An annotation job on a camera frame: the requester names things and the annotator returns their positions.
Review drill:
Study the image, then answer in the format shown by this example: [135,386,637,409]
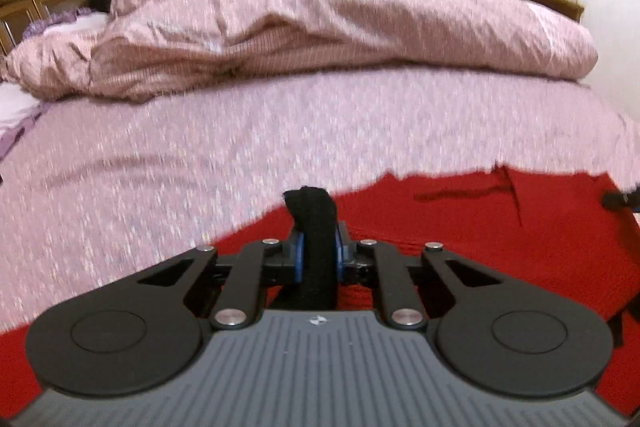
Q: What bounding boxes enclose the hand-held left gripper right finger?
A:
[336,222,503,333]

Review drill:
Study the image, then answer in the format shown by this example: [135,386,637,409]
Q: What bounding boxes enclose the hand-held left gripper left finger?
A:
[135,232,306,333]

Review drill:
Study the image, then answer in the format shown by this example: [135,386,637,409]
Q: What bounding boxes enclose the pink checked duvet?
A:
[0,0,599,104]

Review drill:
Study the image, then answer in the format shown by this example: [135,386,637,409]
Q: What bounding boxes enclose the red knit sweater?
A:
[0,164,640,420]

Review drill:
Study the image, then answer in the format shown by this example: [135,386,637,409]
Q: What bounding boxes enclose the pink floral bed sheet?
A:
[0,62,640,338]

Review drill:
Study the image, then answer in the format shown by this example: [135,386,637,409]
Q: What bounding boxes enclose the white pillow with purple frill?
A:
[0,81,47,160]
[22,7,109,40]

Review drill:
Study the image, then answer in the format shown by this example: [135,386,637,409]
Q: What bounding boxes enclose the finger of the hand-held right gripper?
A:
[601,188,640,214]

